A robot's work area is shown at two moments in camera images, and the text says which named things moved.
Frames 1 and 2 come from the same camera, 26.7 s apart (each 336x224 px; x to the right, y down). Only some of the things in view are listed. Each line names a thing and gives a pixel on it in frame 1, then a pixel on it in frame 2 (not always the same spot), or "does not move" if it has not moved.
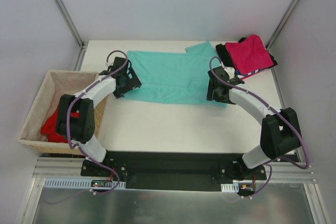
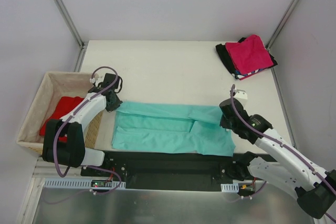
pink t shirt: [249, 54] does not move
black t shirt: [226, 58] does not move
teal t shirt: [176, 77] → [170, 128]
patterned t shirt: [255, 71] does not move
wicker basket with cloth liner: [56, 84] does not move
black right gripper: [211, 89] → [226, 123]
